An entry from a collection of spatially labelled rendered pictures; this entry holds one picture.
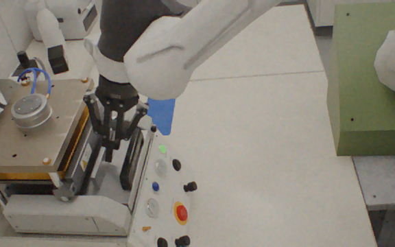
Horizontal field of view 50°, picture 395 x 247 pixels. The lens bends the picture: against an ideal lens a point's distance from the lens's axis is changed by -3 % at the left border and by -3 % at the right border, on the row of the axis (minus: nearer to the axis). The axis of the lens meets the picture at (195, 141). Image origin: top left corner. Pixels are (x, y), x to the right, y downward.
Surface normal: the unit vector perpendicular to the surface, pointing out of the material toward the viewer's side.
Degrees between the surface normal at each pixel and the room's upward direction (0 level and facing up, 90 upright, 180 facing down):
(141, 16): 98
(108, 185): 0
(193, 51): 82
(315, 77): 0
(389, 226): 90
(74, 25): 90
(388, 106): 45
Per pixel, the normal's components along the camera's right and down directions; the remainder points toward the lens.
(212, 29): -0.07, 0.62
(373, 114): -0.15, -0.02
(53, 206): -0.12, -0.72
